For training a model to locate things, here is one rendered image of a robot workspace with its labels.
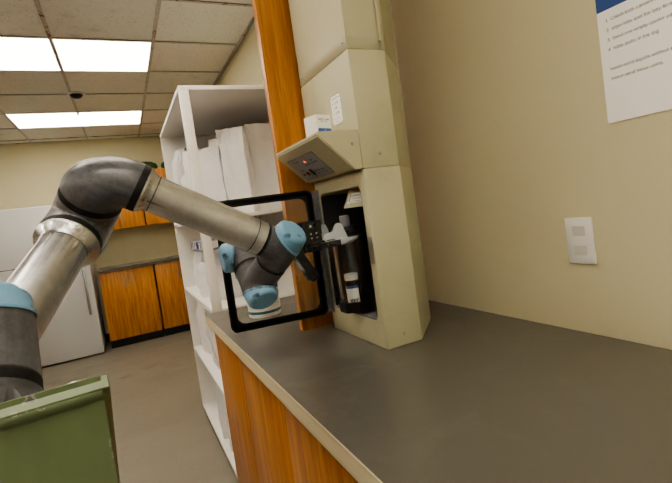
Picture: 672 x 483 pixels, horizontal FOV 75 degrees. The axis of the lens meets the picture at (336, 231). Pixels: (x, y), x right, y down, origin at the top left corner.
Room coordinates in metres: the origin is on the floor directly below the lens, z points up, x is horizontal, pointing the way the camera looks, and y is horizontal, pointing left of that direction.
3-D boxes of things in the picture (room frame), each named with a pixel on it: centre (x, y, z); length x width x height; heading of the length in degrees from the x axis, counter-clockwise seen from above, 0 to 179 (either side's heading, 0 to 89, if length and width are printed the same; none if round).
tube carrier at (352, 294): (1.24, -0.03, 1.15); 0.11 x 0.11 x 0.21
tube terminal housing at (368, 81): (1.31, -0.13, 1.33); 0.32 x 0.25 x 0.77; 26
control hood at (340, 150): (1.23, 0.03, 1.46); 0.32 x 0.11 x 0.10; 26
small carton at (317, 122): (1.19, 0.01, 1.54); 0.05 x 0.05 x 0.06; 44
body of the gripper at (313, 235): (1.18, 0.10, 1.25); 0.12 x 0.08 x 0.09; 116
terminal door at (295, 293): (1.34, 0.21, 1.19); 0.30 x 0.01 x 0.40; 106
